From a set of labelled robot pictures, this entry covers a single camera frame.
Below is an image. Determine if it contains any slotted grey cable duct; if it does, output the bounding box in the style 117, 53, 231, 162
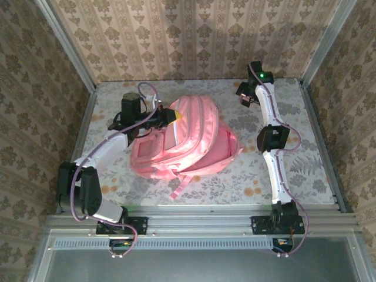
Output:
52, 237, 274, 250

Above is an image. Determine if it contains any black controller board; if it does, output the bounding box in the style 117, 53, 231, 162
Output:
271, 237, 294, 254
108, 238, 132, 254

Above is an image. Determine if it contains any pink student backpack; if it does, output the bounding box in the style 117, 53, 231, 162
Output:
129, 93, 245, 201

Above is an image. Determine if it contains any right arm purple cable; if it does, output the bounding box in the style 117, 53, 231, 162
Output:
246, 63, 309, 259

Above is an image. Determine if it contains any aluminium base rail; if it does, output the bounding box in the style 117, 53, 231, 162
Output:
45, 204, 361, 236

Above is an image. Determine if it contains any aluminium corner post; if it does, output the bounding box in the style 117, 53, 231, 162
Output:
300, 0, 353, 89
35, 0, 98, 92

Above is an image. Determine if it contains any aluminium side rail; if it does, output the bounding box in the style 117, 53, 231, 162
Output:
299, 82, 353, 214
55, 85, 99, 214

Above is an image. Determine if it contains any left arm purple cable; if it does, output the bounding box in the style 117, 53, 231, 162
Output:
70, 82, 161, 259

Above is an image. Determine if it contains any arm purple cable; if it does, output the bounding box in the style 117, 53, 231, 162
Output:
246, 63, 309, 259
70, 82, 161, 259

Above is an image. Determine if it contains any grey metal panel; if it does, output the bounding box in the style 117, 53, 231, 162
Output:
28, 229, 371, 282

